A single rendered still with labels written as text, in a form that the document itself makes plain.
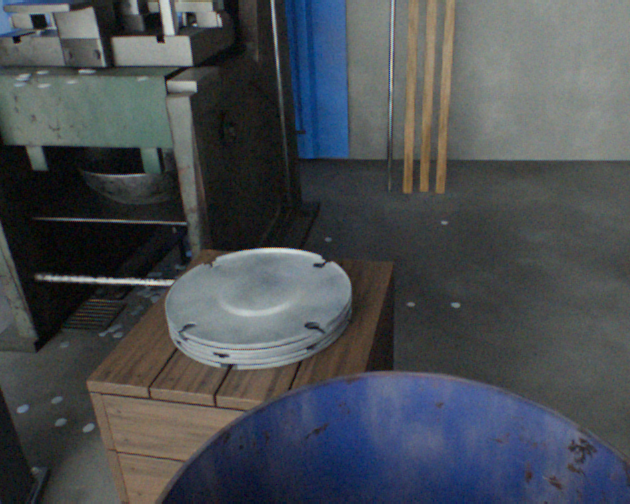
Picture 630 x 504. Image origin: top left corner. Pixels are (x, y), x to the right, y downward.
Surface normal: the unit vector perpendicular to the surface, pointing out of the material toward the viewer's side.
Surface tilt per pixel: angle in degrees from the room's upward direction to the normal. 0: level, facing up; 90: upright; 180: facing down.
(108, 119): 90
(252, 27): 73
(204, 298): 0
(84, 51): 90
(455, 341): 0
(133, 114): 90
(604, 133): 90
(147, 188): 105
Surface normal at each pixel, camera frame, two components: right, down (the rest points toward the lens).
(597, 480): -0.85, 0.26
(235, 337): -0.05, -0.88
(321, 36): -0.18, 0.47
